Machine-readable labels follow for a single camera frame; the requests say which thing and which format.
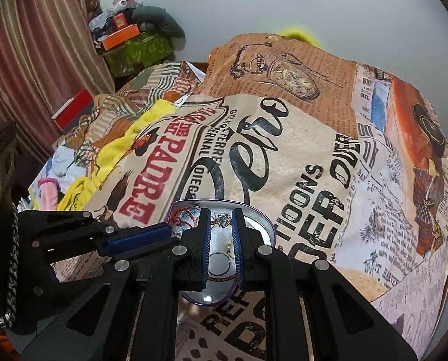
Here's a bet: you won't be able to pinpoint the white and blue clothes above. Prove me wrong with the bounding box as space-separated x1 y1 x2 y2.
45 145 90 189

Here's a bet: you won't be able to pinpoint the yellow cloth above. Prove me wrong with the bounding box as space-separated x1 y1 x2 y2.
56 100 178 212

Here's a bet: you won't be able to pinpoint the green patterned cloth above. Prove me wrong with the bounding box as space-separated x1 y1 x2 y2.
104 32 174 78

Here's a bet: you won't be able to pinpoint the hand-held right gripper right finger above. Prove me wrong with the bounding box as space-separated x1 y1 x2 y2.
231 208 418 361

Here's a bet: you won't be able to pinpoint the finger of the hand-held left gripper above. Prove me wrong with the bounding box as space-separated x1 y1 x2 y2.
17 210 174 261
17 259 58 329

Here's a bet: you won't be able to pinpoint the red box with white lid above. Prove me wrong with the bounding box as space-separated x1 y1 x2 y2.
52 89 94 129

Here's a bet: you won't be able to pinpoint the silver hoop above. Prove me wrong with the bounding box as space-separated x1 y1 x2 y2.
208 253 235 276

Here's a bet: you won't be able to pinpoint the printed blanket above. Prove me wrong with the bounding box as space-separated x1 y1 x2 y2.
29 34 448 361

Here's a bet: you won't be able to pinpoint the purple heart-shaped tin box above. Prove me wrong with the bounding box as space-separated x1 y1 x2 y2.
169 199 278 306

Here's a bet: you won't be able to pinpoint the yellow pillow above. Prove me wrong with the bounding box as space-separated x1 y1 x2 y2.
276 26 323 48

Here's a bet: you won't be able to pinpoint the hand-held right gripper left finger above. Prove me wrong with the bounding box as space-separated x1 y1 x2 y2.
19 208 211 361

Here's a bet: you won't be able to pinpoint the red and blue beaded bracelet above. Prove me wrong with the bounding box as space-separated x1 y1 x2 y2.
169 206 200 239

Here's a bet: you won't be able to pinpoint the striped curtain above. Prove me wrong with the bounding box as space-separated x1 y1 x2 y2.
0 0 116 160

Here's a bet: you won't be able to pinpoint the pile of white bags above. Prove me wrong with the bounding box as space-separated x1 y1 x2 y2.
89 0 138 33

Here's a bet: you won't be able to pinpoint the pink cloth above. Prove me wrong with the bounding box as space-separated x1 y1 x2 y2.
38 178 61 210

